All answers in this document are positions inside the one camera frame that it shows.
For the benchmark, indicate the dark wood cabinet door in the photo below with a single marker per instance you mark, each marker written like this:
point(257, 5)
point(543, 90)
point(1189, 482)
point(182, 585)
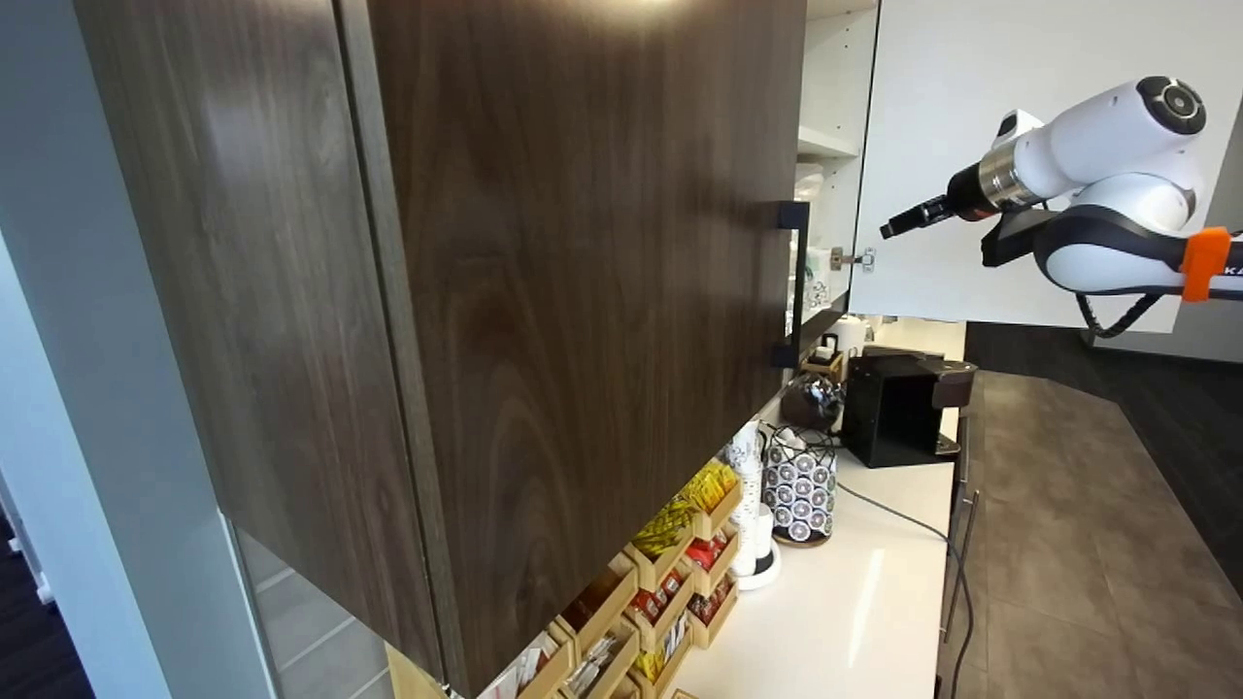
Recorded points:
point(584, 311)

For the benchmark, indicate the black coffee machine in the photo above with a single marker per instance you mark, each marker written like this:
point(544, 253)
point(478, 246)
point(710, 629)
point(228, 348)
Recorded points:
point(896, 411)

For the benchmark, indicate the stack of paper cups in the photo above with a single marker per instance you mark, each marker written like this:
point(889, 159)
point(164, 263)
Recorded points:
point(751, 528)

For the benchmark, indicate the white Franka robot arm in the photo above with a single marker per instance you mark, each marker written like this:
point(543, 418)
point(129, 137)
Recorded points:
point(1113, 170)

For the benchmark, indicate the white open cabinet door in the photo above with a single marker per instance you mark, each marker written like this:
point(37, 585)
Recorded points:
point(974, 80)

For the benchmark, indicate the silver cabinet door hinge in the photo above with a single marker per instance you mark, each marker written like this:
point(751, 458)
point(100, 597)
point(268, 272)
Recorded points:
point(850, 256)

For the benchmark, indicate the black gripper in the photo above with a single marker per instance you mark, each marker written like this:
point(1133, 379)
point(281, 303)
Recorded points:
point(951, 203)

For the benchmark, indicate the dark wood cabinet side panel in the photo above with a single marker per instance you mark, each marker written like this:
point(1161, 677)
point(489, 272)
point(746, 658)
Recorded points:
point(246, 295)

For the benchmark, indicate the wooden tea bag organiser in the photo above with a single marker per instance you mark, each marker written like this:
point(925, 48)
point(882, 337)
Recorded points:
point(666, 585)

